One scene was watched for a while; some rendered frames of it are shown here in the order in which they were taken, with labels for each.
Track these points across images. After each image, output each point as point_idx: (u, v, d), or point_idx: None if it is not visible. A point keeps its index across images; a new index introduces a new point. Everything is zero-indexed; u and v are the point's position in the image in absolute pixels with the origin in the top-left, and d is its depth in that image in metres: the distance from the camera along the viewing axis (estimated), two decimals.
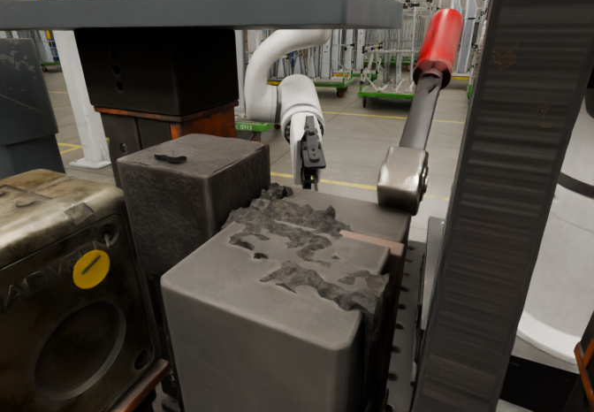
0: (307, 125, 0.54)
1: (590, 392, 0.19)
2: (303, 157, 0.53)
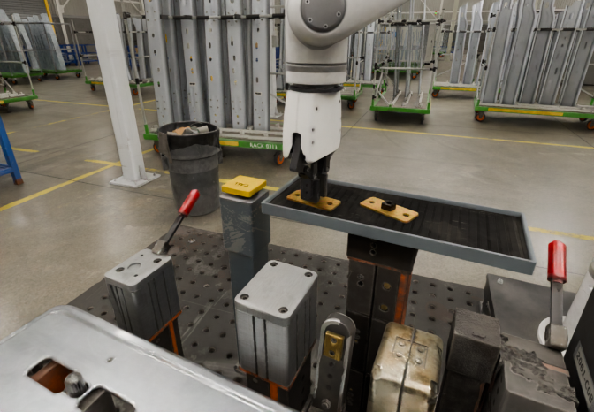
0: (294, 171, 0.51)
1: None
2: (300, 186, 0.55)
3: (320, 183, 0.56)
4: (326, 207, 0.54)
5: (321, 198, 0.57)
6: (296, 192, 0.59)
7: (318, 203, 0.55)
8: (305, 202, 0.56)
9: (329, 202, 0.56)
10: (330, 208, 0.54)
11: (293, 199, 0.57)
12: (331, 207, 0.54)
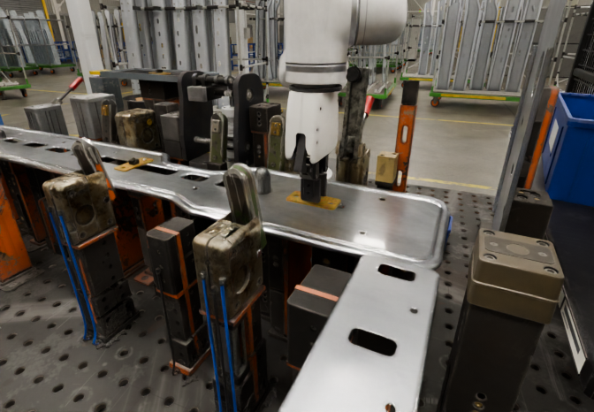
0: (298, 171, 0.51)
1: None
2: (300, 187, 0.55)
3: (320, 183, 0.56)
4: (328, 206, 0.54)
5: (321, 197, 0.57)
6: (294, 193, 0.59)
7: (320, 203, 0.55)
8: (306, 202, 0.55)
9: (330, 201, 0.56)
10: (332, 207, 0.54)
11: (293, 200, 0.56)
12: (334, 206, 0.54)
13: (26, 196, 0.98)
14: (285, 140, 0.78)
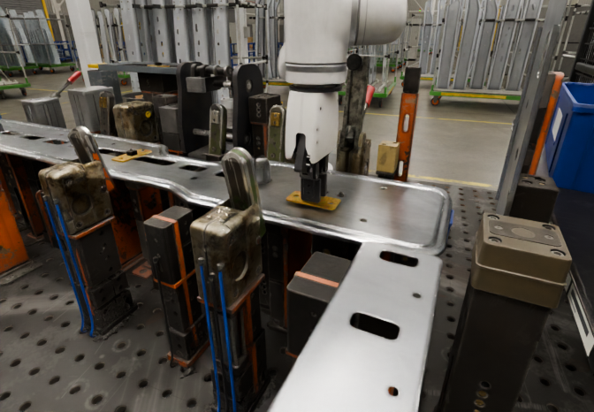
0: (298, 171, 0.51)
1: None
2: (300, 187, 0.55)
3: (320, 183, 0.56)
4: (328, 206, 0.54)
5: (321, 198, 0.57)
6: (294, 193, 0.59)
7: (320, 203, 0.55)
8: (306, 202, 0.55)
9: (330, 201, 0.56)
10: (332, 207, 0.54)
11: (293, 200, 0.56)
12: (334, 206, 0.54)
13: (23, 189, 0.97)
14: (285, 131, 0.77)
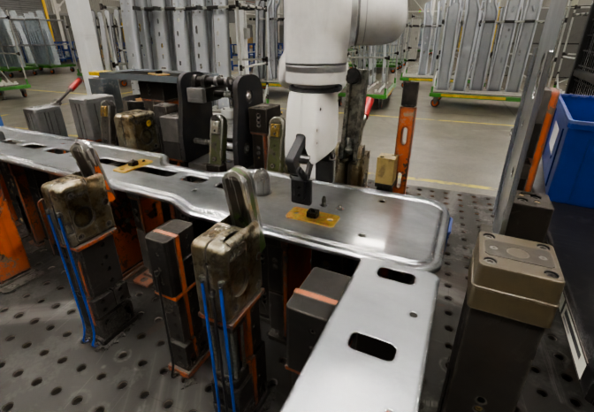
0: (287, 168, 0.47)
1: None
2: (291, 189, 0.52)
3: (327, 170, 0.58)
4: (327, 224, 0.55)
5: (320, 214, 0.58)
6: (294, 209, 0.60)
7: (319, 220, 0.56)
8: (306, 219, 0.56)
9: (329, 217, 0.57)
10: (331, 225, 0.55)
11: (293, 217, 0.57)
12: (333, 224, 0.55)
13: (25, 197, 0.97)
14: (285, 141, 0.78)
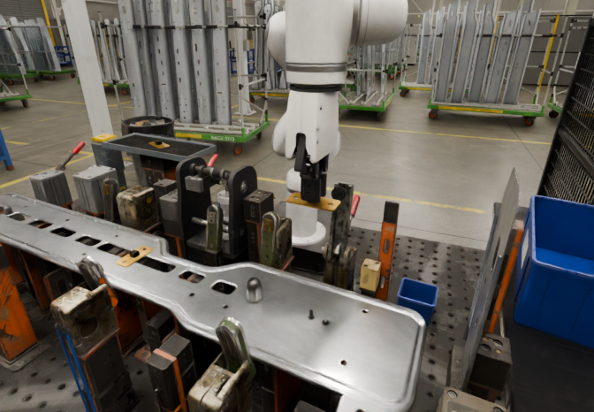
0: (298, 171, 0.51)
1: None
2: (300, 187, 0.55)
3: (320, 183, 0.56)
4: (328, 208, 0.54)
5: (320, 199, 0.57)
6: (294, 194, 0.59)
7: (320, 205, 0.55)
8: (306, 203, 0.56)
9: (330, 202, 0.56)
10: (332, 209, 0.54)
11: (293, 202, 0.56)
12: (334, 208, 0.54)
13: (32, 270, 1.03)
14: (277, 235, 0.83)
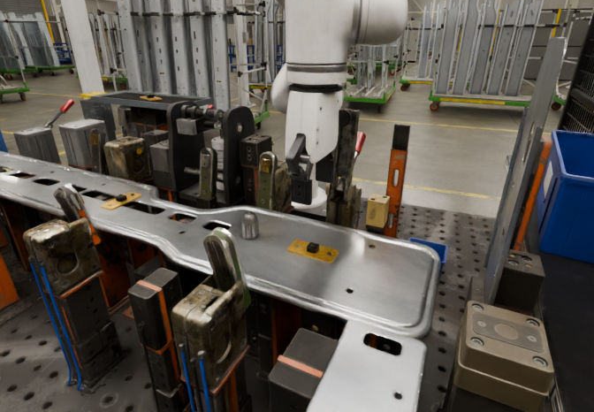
0: (287, 167, 0.47)
1: None
2: (291, 188, 0.52)
3: (327, 170, 0.58)
4: (327, 259, 0.58)
5: (320, 248, 0.61)
6: (295, 242, 0.63)
7: (319, 255, 0.59)
8: (306, 254, 0.59)
9: (328, 252, 0.60)
10: (331, 260, 0.58)
11: (294, 251, 0.60)
12: (332, 258, 0.58)
13: (14, 226, 0.96)
14: (275, 177, 0.77)
